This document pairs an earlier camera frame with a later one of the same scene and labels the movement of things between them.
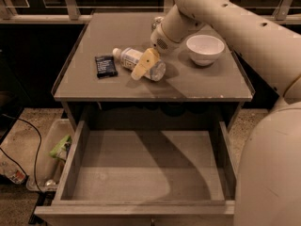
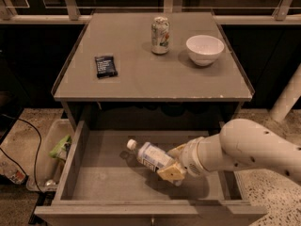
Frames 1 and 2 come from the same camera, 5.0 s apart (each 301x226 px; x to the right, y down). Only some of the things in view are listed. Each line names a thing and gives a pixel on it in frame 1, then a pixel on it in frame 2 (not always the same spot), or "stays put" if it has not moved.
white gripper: x=157 y=40 → x=190 y=158
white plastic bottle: x=130 y=57 → x=152 y=156
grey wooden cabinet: x=99 y=89 stays put
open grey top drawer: x=145 y=178 stays put
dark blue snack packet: x=105 y=67 stays put
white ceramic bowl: x=204 y=49 stays put
